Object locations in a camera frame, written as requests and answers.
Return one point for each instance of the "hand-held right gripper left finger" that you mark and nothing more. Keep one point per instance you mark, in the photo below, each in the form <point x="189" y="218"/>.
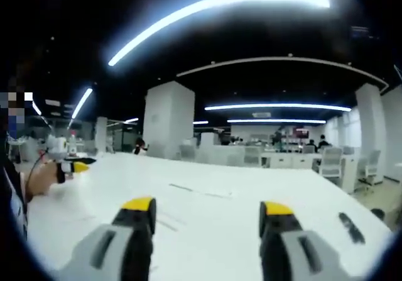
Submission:
<point x="103" y="252"/>

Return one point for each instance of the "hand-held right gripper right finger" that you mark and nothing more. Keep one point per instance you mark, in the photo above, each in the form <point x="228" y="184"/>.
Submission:
<point x="301" y="256"/>

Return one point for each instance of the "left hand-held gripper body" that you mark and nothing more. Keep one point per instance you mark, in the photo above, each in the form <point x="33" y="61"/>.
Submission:
<point x="56" y="147"/>

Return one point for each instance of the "black socket holder cover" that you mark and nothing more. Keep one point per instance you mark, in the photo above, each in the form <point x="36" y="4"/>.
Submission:
<point x="351" y="228"/>

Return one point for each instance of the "person's left hand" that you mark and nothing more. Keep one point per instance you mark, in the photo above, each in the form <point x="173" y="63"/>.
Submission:
<point x="42" y="177"/>

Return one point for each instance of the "clear plastic bottle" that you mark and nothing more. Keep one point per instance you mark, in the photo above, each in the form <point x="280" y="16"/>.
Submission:
<point x="73" y="142"/>

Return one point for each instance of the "short ceiling light strip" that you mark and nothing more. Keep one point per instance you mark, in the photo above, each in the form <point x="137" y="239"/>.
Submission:
<point x="82" y="102"/>

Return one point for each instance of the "person's dark clothing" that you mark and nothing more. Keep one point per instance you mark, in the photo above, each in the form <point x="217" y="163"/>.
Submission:
<point x="12" y="193"/>

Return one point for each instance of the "white office chair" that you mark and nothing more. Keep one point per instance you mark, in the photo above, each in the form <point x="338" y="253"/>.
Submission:
<point x="370" y="171"/>
<point x="331" y="164"/>

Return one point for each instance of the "white square column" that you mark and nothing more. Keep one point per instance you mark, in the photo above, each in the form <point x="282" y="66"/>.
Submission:
<point x="369" y="120"/>
<point x="169" y="120"/>

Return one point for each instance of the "row of white desks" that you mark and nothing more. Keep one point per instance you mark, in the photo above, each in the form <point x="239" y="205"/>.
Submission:
<point x="292" y="160"/>

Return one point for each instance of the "long straight ceiling light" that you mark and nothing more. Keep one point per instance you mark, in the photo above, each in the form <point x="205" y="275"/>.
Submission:
<point x="276" y="121"/>
<point x="278" y="107"/>

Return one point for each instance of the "long curved ceiling light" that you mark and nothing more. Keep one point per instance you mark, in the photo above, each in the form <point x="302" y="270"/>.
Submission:
<point x="201" y="10"/>

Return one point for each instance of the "red wall screen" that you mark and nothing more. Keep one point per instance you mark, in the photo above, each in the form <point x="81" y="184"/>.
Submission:
<point x="301" y="132"/>

